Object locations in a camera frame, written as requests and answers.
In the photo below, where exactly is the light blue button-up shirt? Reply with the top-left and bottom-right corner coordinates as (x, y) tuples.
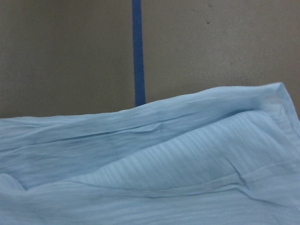
(0, 83), (300, 225)

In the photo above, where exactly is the brown paper table cover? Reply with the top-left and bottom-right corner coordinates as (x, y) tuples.
(0, 0), (300, 118)

